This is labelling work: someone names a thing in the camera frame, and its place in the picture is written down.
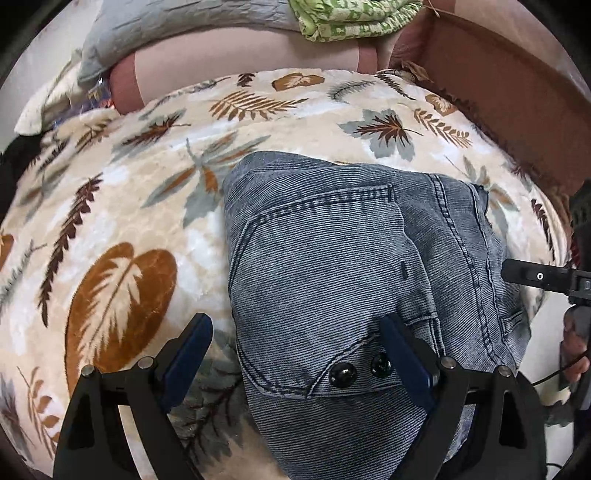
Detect blue denim pants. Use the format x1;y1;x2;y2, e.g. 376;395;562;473
223;151;531;479

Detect person right hand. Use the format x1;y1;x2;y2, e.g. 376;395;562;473
560;306;590;383

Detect leaf pattern fleece blanket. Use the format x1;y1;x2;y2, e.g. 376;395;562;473
1;69;570;479

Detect black cloth on sofa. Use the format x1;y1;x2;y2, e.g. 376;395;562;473
0;133;44;220

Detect white cream cloth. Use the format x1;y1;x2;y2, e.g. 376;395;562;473
14;49;91;136

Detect grey quilted pillow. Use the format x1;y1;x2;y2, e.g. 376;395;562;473
78;0;300;84

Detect green patterned folded blanket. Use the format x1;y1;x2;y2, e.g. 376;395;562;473
288;0;424;43

